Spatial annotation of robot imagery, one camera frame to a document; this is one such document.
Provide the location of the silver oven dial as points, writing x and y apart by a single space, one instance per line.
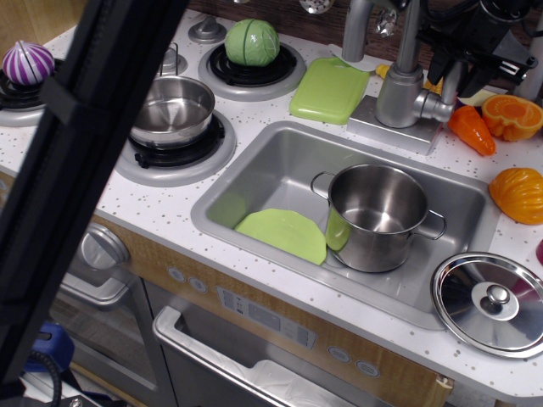
101 249

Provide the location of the large steel pot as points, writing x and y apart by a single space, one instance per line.
375 211

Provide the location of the steel pot lid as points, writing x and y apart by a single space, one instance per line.
490 302

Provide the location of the silver dishwasher door handle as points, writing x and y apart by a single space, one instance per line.
213 379

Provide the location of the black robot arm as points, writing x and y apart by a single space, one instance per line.
509 12

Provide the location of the green plastic plate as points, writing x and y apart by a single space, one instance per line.
286 230

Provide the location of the grey control panel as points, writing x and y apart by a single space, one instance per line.
267 318

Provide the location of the rear right stove burner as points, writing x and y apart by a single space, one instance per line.
251 84

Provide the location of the silver faucet spout pipe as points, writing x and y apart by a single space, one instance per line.
355 30

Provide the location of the small steel saucepan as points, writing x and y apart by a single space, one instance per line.
175 113

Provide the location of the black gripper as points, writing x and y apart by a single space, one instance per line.
487 49

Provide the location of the green toy cabbage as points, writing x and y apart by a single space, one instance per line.
252 43

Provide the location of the orange toy pepper half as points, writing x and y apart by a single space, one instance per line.
511 118

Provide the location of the grey stove knob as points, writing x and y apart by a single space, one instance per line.
207 31
172 64

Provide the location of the green cutting board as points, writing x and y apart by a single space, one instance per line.
329 91

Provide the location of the black foreground frame post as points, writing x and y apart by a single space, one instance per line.
91 105

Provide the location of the stove burner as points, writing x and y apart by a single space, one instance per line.
180 166
251 84

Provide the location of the silver faucet lever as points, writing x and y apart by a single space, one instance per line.
443 97

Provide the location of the silver faucet base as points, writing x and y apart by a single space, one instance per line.
404 114

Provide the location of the blue clamp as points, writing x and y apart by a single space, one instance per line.
54 341

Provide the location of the front stove burner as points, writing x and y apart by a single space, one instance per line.
180 166

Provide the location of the orange toy carrot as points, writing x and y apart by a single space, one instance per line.
468 125

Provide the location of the grey stove knob middle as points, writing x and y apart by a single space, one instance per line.
172 64

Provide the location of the yellow toy corn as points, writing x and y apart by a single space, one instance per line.
382 70

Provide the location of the grey stove knob rear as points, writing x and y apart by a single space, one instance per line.
207 31

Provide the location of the silver oven door handle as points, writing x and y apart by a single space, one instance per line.
99 289

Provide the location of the grey sink basin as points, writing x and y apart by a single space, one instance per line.
290 166

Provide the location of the purple striped toy onion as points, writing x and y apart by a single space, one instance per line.
28 63

